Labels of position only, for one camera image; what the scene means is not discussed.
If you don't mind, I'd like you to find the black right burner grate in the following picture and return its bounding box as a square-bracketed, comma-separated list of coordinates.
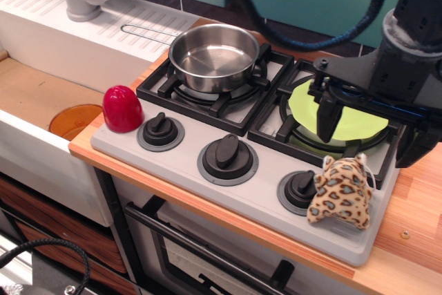
[248, 59, 403, 189]

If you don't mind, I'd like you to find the black stove knob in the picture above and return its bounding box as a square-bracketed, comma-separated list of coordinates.
[137, 112, 185, 153]
[197, 133, 259, 187]
[277, 171, 317, 217]

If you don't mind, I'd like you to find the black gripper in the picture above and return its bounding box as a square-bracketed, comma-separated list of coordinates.
[314, 42, 441, 168]

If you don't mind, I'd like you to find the black right stove knob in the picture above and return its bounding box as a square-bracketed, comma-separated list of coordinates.
[277, 171, 317, 217]

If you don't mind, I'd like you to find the stainless steel pot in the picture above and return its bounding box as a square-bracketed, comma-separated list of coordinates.
[120, 23, 260, 94]

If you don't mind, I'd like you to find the wooden drawer front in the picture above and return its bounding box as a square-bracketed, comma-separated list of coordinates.
[1, 173, 137, 294]

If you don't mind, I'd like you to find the black left stove knob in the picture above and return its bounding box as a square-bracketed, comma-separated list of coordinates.
[137, 112, 185, 153]

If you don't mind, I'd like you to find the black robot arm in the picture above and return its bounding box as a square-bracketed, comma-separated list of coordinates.
[309, 0, 441, 168]

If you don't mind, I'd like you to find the black left burner grate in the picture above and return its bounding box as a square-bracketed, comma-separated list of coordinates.
[136, 44, 295, 136]

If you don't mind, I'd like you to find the grey toy stove top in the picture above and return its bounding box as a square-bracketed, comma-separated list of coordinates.
[90, 43, 407, 267]

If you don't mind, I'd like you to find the toy oven door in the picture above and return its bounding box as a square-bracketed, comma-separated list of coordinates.
[124, 195, 305, 295]

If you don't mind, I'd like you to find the stuffed cheetah toy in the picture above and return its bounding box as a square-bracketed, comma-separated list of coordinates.
[307, 153, 372, 230]

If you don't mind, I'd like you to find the orange plastic bowl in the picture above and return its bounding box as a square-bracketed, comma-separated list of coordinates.
[48, 104, 102, 141]

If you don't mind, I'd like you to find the black braided cable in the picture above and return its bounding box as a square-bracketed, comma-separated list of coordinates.
[220, 0, 387, 51]

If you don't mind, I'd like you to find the black burner grate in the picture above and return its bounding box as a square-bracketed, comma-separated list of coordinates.
[136, 44, 295, 136]
[248, 59, 403, 189]

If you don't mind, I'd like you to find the white toy sink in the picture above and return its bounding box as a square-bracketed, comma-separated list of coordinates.
[1, 0, 197, 227]

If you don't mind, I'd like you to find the black middle stove knob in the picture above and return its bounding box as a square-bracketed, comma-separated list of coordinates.
[197, 133, 259, 187]

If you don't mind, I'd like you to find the lime green plate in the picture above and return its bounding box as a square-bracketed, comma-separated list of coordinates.
[288, 79, 389, 142]

